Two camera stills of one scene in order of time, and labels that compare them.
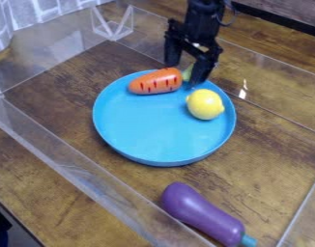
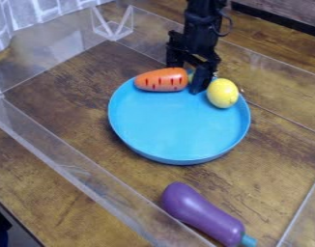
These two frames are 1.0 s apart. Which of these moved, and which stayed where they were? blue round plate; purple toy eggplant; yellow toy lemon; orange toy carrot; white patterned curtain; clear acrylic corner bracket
Moved: yellow toy lemon; orange toy carrot; blue round plate
Stayed: clear acrylic corner bracket; purple toy eggplant; white patterned curtain
